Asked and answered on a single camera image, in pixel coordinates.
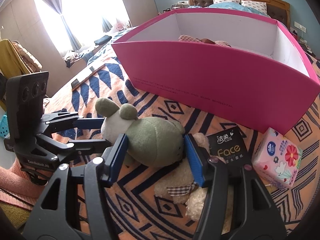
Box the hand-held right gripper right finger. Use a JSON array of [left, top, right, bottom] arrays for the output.
[[184, 133, 288, 240]]

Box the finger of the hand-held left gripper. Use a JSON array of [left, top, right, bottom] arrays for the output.
[[40, 111, 107, 137], [37, 133, 113, 167]]

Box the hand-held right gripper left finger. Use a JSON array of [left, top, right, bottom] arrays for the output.
[[24, 133, 130, 240]]

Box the cream teddy bear plaid bow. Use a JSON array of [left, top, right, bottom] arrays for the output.
[[154, 132, 234, 222]]

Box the green frog plush toy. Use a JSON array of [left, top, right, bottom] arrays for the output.
[[95, 97, 186, 168]]

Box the pink floral tissue packet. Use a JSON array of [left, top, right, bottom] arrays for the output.
[[251, 127, 303, 189]]

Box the pink cardboard box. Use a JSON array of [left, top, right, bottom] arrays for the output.
[[111, 7, 320, 134]]

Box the person's left forearm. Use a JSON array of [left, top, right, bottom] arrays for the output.
[[0, 160, 48, 210]]

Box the blue plastic basket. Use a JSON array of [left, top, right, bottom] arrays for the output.
[[0, 115, 13, 138]]

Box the black tissue packet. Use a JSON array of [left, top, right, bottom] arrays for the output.
[[206, 127, 253, 170]]

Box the wooden stick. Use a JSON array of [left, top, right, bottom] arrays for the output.
[[72, 64, 105, 90]]

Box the yellow garment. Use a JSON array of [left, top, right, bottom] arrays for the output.
[[0, 39, 28, 105]]

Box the pink quilted garment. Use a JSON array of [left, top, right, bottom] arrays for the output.
[[12, 41, 43, 73]]

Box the orange blue patterned blanket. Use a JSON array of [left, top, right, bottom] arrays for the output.
[[44, 34, 320, 238]]

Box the pile of mixed clothes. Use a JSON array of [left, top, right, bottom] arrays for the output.
[[62, 50, 84, 68]]

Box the black folded cloth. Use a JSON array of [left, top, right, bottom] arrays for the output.
[[94, 35, 112, 46]]

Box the grey window curtain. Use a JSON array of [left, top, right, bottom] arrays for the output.
[[32, 0, 82, 52], [101, 16, 113, 33]]

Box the pink knit teddy bear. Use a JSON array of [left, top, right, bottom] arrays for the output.
[[178, 34, 231, 47]]

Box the light blue duvet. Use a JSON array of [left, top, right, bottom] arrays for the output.
[[189, 2, 272, 18]]

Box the wooden bed headboard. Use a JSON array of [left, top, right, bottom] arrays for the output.
[[187, 0, 291, 28]]

